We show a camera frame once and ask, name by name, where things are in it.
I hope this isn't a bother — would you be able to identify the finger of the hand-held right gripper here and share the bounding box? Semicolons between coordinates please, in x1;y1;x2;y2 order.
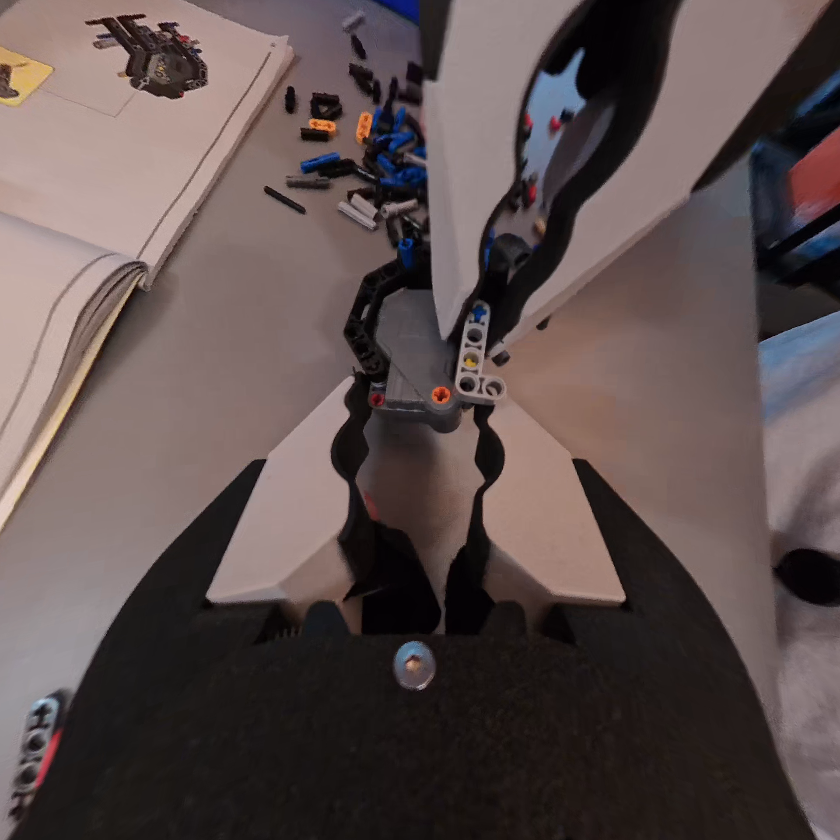
425;0;586;341
495;0;840;345

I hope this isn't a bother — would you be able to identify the open lego instruction booklet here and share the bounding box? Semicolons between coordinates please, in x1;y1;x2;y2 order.
0;0;296;532

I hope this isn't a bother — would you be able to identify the light grey angled lego beam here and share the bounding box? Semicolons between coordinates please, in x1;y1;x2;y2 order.
454;302;508;401

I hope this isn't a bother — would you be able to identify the pile of small lego pins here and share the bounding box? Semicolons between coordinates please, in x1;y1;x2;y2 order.
283;10;431;250

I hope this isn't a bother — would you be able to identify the grey black lego assembly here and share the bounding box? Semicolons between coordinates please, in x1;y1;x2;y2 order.
343;233;549;435

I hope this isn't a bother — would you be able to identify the grey holed lego beam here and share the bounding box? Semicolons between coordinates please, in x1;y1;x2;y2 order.
12;689;70;818

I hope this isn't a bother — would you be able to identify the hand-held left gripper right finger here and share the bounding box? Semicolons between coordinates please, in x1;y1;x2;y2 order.
445;400;627;636

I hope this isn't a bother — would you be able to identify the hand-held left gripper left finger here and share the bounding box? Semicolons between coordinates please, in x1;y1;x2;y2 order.
205;375;442;636

